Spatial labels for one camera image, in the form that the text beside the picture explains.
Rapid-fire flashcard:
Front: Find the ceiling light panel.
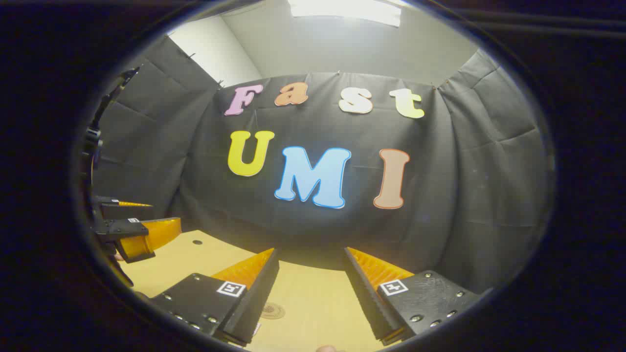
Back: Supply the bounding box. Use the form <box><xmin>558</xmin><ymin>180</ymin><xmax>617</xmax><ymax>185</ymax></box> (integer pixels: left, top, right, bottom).
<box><xmin>288</xmin><ymin>0</ymin><xmax>402</xmax><ymax>27</ymax></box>

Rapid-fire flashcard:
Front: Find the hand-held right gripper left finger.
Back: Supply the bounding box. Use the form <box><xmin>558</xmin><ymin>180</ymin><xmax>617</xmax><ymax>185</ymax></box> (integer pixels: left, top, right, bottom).
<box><xmin>147</xmin><ymin>247</ymin><xmax>280</xmax><ymax>349</ymax></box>

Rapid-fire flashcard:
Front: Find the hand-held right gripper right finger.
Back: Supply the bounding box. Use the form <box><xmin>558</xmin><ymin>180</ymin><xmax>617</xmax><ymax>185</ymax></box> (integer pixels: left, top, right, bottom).
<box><xmin>344</xmin><ymin>247</ymin><xmax>482</xmax><ymax>347</ymax></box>

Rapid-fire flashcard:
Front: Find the round cork coaster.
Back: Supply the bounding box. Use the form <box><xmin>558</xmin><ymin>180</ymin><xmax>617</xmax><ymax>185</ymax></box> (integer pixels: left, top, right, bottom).
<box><xmin>259</xmin><ymin>302</ymin><xmax>286</xmax><ymax>320</ymax></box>

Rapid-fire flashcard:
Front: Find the black backdrop cloth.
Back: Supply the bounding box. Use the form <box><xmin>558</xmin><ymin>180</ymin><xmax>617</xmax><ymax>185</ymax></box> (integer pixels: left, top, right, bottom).
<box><xmin>90</xmin><ymin>34</ymin><xmax>556</xmax><ymax>294</ymax></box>

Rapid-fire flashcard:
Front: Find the light wooden desktop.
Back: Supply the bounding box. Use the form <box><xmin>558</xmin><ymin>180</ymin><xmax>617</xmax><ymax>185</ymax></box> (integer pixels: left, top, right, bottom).
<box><xmin>117</xmin><ymin>230</ymin><xmax>406</xmax><ymax>352</ymax></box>

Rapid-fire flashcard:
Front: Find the black cable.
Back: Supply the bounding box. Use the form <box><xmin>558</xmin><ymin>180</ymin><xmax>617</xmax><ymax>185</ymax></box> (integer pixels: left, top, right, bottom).
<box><xmin>90</xmin><ymin>66</ymin><xmax>142</xmax><ymax>132</ymax></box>

